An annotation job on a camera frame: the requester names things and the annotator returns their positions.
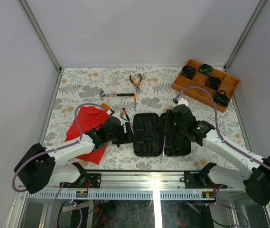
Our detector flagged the black orange screwdriver large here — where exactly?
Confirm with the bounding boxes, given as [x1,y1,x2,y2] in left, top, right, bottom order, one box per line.
[161,109,170,158]

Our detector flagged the black plastic tool case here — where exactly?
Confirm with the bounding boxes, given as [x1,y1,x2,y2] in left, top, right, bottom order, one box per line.
[133,112,192,158]

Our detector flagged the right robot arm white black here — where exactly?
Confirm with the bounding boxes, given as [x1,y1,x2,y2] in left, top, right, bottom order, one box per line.
[171,104,270,206]

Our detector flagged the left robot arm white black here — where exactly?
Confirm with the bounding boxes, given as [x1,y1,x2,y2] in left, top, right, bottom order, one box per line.
[12,116,133,194]

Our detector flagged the thin black precision screwdriver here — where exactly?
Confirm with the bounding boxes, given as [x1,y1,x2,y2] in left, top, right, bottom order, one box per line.
[122,108,130,122]

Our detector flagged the orange black screwdriver left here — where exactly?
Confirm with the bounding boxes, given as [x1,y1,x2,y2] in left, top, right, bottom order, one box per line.
[102,103,114,113]

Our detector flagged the red cloth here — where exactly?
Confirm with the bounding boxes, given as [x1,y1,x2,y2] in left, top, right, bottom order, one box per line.
[65,105,111,165]

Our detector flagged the small hammer black grip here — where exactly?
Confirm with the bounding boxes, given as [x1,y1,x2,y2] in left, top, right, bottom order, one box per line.
[100,89,135,100]

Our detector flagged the small orange tipped precision screwdriver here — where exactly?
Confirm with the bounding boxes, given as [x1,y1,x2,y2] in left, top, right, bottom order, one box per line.
[134,94,137,111]

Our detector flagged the orange wooden divided tray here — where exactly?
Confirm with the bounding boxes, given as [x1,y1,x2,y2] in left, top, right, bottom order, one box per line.
[171,59,241,113]

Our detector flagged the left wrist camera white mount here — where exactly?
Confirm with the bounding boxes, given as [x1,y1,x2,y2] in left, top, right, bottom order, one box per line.
[111,111,124,125]

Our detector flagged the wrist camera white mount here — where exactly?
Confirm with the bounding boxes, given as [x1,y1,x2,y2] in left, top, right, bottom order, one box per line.
[111,111,124,125]
[173,97,188,106]

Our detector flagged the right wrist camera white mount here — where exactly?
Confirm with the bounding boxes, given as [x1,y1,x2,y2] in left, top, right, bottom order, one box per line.
[173,97,188,106]

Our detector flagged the rolled green strap right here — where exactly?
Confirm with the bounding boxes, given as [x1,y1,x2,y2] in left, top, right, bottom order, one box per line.
[212,90,231,106]

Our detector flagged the rolled green strap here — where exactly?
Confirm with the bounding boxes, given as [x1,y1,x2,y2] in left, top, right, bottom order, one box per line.
[198,63,214,76]
[212,90,231,106]

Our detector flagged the orange handled pliers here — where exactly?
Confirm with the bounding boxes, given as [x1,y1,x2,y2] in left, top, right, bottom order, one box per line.
[129,74,142,94]

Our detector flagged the rolled dark strap middle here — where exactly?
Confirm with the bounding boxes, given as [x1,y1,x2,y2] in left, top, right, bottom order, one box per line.
[205,76,222,90]

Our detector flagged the rolled dark strap top-left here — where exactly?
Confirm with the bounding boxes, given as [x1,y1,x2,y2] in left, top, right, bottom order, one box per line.
[181,65,196,78]

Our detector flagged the rolled green strap top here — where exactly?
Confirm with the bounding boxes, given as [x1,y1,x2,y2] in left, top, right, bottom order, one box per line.
[198,63,214,76]

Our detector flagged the aluminium frame rail front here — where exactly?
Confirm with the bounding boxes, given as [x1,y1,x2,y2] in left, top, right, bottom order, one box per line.
[18,170,270,201]

